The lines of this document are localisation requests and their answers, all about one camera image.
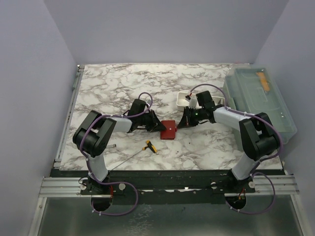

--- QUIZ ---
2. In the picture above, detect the orange tool in box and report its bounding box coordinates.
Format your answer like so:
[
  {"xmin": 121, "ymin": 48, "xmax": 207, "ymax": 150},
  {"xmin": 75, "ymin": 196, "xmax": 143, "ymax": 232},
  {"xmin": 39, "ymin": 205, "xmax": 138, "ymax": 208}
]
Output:
[{"xmin": 256, "ymin": 72, "xmax": 270, "ymax": 92}]

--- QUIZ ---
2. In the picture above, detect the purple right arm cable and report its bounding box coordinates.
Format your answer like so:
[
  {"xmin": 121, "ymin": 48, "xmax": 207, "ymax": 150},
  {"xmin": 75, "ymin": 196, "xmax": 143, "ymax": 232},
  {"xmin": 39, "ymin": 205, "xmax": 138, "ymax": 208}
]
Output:
[{"xmin": 189, "ymin": 84, "xmax": 284, "ymax": 214}]

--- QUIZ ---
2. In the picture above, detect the yellow black T-handle hex key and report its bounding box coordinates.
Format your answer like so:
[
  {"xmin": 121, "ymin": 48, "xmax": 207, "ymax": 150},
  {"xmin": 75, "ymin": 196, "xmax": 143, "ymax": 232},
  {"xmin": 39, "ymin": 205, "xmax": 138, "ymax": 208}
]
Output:
[{"xmin": 108, "ymin": 140, "xmax": 157, "ymax": 172}]

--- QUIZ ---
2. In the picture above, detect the red card holder wallet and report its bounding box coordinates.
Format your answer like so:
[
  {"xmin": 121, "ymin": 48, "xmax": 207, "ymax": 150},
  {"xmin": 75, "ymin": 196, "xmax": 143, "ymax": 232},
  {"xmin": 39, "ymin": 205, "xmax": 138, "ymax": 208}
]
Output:
[{"xmin": 160, "ymin": 120, "xmax": 177, "ymax": 140}]

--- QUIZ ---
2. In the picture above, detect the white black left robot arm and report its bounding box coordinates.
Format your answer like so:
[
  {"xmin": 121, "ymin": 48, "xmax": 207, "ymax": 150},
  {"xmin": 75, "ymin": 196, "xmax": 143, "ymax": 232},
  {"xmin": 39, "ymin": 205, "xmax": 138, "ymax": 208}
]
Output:
[{"xmin": 72, "ymin": 98, "xmax": 166, "ymax": 194}]

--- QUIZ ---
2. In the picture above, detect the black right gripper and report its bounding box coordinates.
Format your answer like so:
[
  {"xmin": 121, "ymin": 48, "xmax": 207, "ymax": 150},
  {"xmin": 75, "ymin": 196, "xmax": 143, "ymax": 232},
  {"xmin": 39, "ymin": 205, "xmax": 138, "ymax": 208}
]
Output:
[{"xmin": 177, "ymin": 106, "xmax": 205, "ymax": 129}]

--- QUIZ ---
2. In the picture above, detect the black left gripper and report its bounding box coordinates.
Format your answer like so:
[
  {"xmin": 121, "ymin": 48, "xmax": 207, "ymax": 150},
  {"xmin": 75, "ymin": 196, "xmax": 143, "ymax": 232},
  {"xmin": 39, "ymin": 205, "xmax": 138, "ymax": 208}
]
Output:
[{"xmin": 138, "ymin": 110, "xmax": 166, "ymax": 133}]

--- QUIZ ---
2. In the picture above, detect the clear plastic storage box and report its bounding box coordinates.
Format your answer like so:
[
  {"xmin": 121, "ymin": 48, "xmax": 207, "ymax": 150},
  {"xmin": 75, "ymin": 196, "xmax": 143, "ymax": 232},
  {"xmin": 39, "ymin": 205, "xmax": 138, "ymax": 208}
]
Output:
[{"xmin": 223, "ymin": 64, "xmax": 297, "ymax": 144}]

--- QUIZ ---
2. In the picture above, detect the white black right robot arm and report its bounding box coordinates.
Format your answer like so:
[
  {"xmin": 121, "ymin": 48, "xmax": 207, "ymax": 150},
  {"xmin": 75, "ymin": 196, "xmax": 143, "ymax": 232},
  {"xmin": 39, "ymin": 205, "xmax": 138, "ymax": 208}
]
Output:
[{"xmin": 177, "ymin": 91, "xmax": 283, "ymax": 193}]

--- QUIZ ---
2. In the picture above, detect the white rectangular plastic tray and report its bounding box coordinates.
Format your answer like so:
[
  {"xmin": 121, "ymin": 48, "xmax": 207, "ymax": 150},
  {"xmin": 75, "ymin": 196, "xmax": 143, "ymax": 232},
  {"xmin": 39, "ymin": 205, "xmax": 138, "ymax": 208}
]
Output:
[{"xmin": 176, "ymin": 91, "xmax": 225, "ymax": 111}]

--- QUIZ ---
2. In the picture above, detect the black aluminium mounting rail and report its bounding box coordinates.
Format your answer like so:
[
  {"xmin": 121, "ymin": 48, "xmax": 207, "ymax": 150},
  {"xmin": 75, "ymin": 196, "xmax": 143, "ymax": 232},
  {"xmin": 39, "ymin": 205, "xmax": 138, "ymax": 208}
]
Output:
[{"xmin": 39, "ymin": 171, "xmax": 299, "ymax": 205}]

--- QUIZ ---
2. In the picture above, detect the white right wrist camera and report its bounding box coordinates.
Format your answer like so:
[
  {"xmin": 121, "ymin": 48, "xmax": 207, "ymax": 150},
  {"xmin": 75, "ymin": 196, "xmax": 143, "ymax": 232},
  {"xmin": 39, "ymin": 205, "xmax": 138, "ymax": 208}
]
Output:
[{"xmin": 185, "ymin": 93, "xmax": 198, "ymax": 109}]

